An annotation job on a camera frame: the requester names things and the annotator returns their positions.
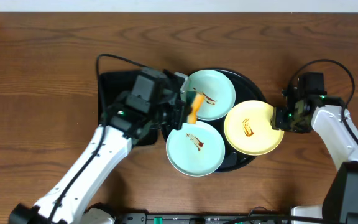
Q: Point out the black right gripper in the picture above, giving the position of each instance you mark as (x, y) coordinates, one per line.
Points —
(278, 122)

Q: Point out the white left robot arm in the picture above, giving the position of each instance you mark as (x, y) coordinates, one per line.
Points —
(111, 142)

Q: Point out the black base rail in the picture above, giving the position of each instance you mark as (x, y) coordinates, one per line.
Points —
(151, 218)

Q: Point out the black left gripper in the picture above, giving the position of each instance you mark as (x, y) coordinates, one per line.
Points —
(182, 109)

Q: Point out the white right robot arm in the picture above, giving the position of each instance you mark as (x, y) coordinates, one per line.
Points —
(330, 119)

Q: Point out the black rectangular water tray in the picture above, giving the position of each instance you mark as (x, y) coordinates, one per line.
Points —
(113, 84)

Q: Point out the yellow plate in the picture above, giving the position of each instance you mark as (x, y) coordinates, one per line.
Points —
(248, 128)

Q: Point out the yellow green scrub sponge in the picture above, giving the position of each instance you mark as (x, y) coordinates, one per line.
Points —
(194, 101)

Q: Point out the mint plate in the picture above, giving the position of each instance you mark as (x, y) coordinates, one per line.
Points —
(196, 149)
(218, 91)

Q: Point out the black round serving tray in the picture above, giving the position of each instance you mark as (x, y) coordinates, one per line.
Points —
(245, 90)

